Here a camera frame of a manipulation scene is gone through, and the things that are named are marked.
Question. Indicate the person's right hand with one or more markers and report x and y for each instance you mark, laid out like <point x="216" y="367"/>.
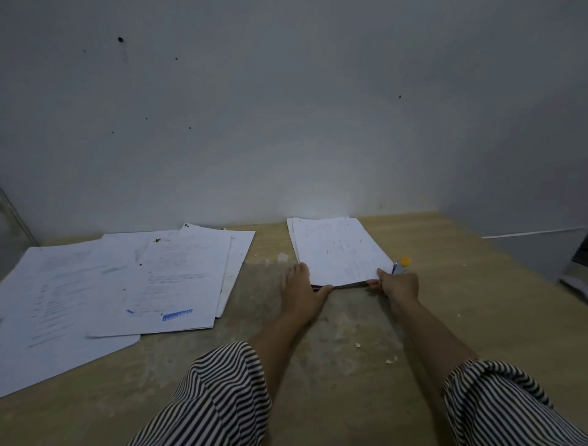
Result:
<point x="401" y="287"/>

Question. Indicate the person's left hand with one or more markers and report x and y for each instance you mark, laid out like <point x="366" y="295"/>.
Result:
<point x="299" y="296"/>

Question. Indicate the person's left thumb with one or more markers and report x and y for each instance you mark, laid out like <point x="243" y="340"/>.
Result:
<point x="323" y="291"/>

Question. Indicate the person's right thumb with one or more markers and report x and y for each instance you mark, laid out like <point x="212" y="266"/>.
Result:
<point x="383" y="275"/>

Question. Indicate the stack of white printed papers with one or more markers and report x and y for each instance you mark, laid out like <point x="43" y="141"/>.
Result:
<point x="337" y="250"/>

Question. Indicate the person's left forearm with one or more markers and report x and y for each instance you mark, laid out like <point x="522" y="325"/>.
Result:
<point x="280" y="344"/>

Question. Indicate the person's right forearm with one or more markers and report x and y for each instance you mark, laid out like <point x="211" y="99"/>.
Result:
<point x="429" y="337"/>

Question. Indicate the pen with yellow cap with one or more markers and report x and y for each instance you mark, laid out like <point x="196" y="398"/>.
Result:
<point x="400" y="264"/>

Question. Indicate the white paper sheet stained edge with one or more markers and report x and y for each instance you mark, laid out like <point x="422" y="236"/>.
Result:
<point x="239" y="257"/>

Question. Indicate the white sheet with blue stamp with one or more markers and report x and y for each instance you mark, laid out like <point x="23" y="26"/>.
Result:
<point x="174" y="289"/>

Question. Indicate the black white striped left sleeve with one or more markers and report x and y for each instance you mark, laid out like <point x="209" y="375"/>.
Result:
<point x="216" y="404"/>

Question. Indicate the black white striped sleeve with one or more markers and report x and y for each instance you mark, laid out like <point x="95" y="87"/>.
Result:
<point x="216" y="404"/>
<point x="500" y="409"/>

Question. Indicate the black white striped right sleeve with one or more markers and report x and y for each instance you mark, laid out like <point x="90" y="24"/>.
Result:
<point x="500" y="409"/>

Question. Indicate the dark grey object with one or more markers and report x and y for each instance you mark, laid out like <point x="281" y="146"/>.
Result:
<point x="578" y="271"/>

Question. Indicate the plain white paper sheet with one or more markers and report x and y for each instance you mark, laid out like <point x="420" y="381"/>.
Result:
<point x="128" y="243"/>

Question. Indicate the large white printed sheet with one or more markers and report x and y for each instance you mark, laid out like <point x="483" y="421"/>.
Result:
<point x="50" y="321"/>

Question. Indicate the grey metal rod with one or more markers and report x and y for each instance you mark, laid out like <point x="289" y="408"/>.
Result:
<point x="18" y="218"/>

